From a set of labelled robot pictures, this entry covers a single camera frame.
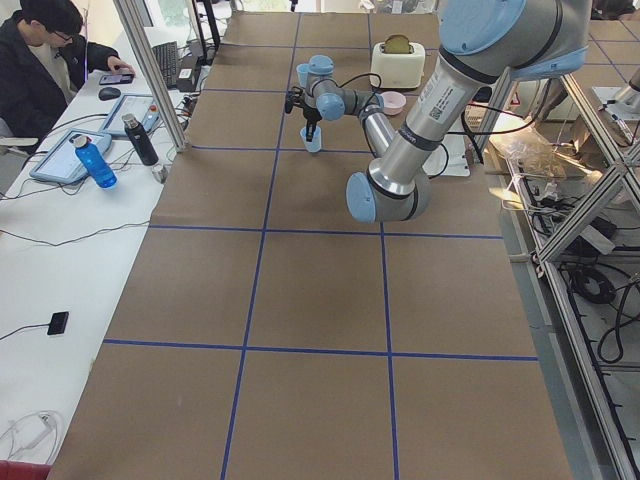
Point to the black thermos bottle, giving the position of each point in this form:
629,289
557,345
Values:
140,140

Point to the pink bowl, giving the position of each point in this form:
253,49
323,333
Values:
393,102

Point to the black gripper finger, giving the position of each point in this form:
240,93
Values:
310,130

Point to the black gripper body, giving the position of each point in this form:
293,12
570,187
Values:
310,117

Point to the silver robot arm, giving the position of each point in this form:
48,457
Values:
479,41

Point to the aluminium frame post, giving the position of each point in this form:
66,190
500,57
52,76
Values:
134,29

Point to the teach pendant tablet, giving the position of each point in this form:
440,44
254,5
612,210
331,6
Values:
141,106
61,165

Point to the far teach pendant tablet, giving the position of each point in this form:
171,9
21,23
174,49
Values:
141,106

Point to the light blue cup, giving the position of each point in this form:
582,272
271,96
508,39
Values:
302,71
314,145

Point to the bread slice in toaster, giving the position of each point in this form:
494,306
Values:
397,44

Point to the black keyboard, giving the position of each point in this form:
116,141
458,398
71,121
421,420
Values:
166,55

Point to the black smartphone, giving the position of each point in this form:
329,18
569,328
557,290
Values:
116,79

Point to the cream toaster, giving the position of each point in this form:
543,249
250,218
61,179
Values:
397,71

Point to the person in black jacket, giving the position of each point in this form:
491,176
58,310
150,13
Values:
44,63

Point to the blue water bottle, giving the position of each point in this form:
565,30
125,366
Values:
92,160

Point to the near teach pendant tablet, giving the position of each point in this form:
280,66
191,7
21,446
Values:
61,165

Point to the black computer mouse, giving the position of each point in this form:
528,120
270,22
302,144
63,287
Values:
109,93

